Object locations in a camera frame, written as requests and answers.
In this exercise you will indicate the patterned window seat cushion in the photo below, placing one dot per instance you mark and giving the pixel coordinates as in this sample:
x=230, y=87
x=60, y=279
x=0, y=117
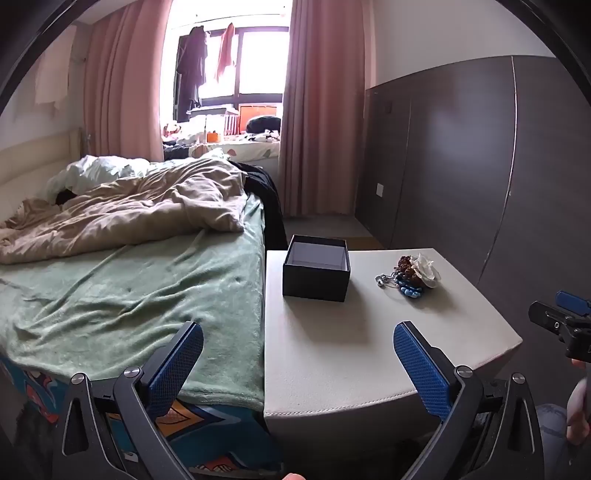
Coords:
x=249, y=147

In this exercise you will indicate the pink curtain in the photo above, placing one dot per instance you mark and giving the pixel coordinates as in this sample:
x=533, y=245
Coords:
x=124, y=83
x=323, y=115

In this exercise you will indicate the hanging black clothes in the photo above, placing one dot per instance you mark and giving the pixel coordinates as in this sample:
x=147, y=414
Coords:
x=191, y=74

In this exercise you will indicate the orange box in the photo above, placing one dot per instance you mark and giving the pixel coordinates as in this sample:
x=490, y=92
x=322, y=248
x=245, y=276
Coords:
x=251, y=110

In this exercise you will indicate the green blanket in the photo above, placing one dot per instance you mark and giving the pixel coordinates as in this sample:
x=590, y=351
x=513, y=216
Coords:
x=138, y=300

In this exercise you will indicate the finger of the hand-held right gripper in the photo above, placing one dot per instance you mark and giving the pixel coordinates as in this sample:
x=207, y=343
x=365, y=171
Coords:
x=575, y=304
x=549, y=316

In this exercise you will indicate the cream padded headboard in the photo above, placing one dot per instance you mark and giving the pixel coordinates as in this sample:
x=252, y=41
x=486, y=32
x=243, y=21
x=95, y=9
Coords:
x=32, y=157

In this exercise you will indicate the white duvet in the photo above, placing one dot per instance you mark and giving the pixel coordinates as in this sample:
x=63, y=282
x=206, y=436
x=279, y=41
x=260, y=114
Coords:
x=101, y=170

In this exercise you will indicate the white slatted rack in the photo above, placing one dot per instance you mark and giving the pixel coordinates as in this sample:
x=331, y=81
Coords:
x=217, y=117

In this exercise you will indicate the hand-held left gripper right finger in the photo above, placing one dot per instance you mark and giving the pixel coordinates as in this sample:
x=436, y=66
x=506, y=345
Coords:
x=422, y=369

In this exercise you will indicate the person's left hand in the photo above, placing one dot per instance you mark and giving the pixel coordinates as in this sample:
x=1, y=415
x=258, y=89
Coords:
x=291, y=477

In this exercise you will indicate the black box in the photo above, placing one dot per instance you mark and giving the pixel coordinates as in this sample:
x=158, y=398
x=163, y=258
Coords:
x=314, y=284

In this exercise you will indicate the white upholstered table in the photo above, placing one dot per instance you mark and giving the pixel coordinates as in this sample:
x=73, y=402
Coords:
x=360, y=350

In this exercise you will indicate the hanging pink garment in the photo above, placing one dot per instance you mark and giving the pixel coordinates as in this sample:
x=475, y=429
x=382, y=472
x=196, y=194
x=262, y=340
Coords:
x=226, y=50

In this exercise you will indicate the black bag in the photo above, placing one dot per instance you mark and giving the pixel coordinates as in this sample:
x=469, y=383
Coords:
x=264, y=123

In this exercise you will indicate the white cloth on wall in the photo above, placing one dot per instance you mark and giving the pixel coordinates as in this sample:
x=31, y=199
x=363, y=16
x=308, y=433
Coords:
x=55, y=78

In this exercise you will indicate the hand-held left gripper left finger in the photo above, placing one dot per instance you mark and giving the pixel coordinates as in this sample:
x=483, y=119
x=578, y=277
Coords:
x=178, y=364

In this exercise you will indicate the beige quilt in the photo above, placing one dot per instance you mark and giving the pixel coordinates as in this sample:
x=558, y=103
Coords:
x=138, y=212

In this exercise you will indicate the black garment on bed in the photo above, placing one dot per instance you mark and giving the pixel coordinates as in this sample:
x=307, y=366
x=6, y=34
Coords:
x=268, y=203

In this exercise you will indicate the person's right hand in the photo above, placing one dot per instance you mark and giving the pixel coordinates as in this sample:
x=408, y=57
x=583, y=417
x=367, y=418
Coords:
x=579, y=406

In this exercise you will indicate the person's leg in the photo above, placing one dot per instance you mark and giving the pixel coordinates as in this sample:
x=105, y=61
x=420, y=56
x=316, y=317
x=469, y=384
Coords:
x=551, y=429

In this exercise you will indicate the dark brown wardrobe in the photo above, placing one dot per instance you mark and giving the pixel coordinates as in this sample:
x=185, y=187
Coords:
x=461, y=161

